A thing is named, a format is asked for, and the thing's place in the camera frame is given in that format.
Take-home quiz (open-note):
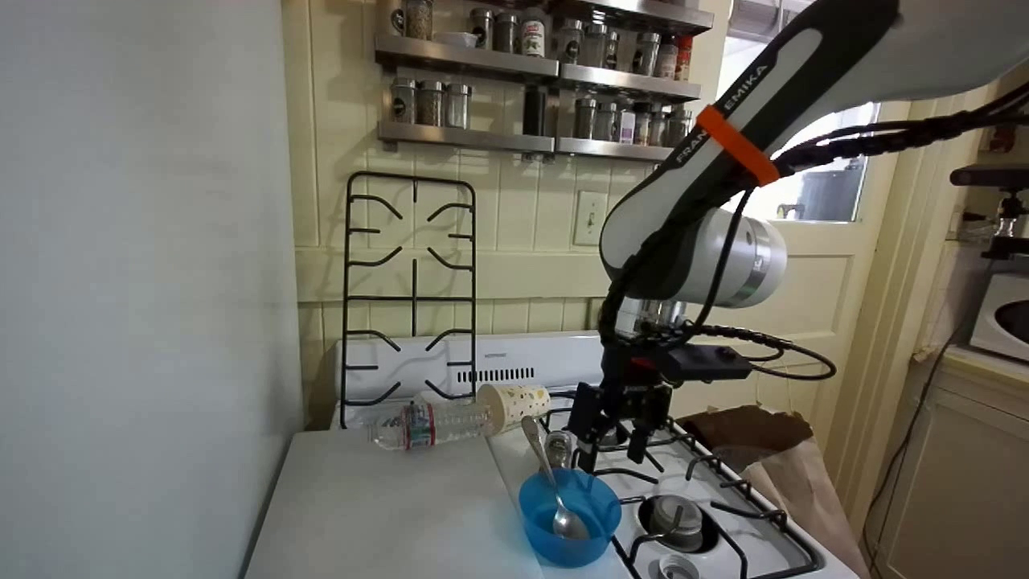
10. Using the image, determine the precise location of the lower metal spice shelf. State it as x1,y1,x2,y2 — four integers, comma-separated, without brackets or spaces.
376,85,695,160

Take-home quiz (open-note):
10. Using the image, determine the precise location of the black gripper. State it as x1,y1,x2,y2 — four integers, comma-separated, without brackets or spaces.
565,333,672,470

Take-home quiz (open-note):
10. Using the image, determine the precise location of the small beige paper cup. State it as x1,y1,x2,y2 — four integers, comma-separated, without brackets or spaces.
476,384,551,432

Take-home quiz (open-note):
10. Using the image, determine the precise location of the white door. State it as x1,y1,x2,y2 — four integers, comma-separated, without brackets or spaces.
648,0,914,453

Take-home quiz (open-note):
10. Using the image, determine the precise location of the blue plastic bowl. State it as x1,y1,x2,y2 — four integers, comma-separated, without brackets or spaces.
518,470,620,568

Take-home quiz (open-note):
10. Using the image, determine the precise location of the clear plastic water bottle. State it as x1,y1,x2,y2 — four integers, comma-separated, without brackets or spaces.
369,400,490,453

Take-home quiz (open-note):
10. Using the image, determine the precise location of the metal spice shelf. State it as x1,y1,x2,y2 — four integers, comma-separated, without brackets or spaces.
376,85,695,160
372,0,714,101

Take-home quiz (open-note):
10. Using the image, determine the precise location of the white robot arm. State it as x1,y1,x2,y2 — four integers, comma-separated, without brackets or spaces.
569,0,1029,457

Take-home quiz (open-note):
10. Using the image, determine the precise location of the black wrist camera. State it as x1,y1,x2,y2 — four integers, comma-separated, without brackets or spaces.
672,344,754,384

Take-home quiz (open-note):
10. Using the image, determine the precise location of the black leaning stove grate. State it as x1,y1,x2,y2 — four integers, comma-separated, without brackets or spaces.
338,170,479,428

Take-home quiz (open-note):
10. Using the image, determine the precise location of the white wall light switch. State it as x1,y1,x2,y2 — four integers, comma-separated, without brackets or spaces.
571,190,607,248

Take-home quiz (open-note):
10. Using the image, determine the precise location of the black stove grate on burners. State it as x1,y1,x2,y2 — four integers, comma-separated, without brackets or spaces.
546,426,846,579

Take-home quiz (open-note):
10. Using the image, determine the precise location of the upper metal spice shelf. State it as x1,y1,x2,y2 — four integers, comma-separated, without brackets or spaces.
372,0,714,101

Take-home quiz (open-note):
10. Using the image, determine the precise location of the metal spoon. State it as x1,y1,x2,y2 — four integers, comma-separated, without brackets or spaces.
520,415,581,540

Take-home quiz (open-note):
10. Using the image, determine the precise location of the brown paper bag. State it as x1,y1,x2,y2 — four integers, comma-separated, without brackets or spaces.
683,404,872,579

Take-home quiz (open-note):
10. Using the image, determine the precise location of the white microwave oven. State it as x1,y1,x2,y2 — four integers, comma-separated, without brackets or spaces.
967,272,1029,362

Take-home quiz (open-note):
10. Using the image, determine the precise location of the white gas stove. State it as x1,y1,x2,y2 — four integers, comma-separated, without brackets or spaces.
338,330,857,579

